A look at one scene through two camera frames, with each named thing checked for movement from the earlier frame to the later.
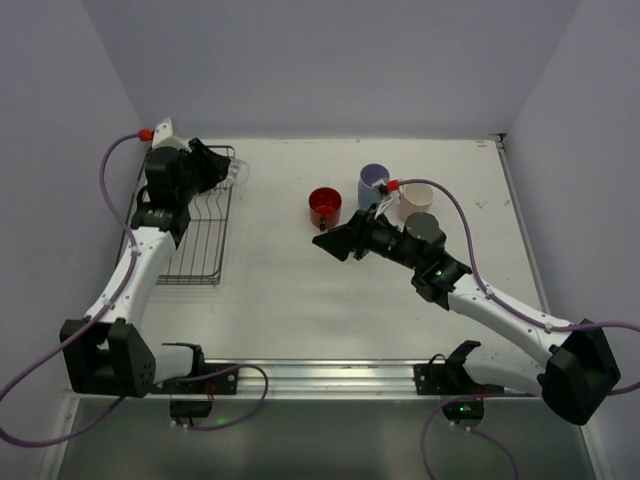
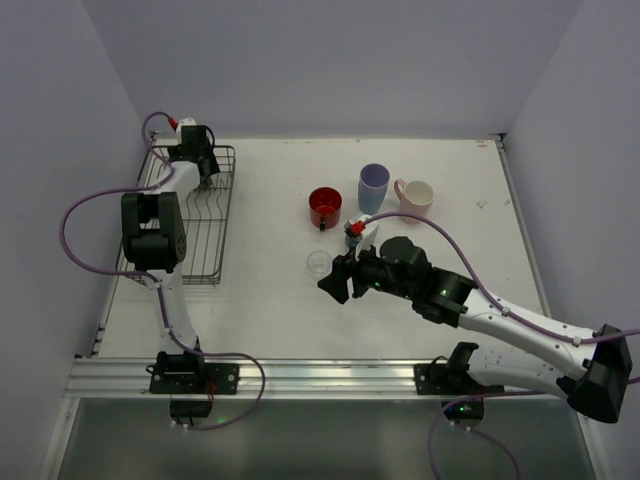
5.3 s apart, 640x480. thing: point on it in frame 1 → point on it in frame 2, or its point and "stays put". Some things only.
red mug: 325,204 stays put
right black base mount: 463,397 stays put
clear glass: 237,172 → 319,263
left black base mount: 192,394 stays put
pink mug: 415,197 stays put
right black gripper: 360,236 → 357,275
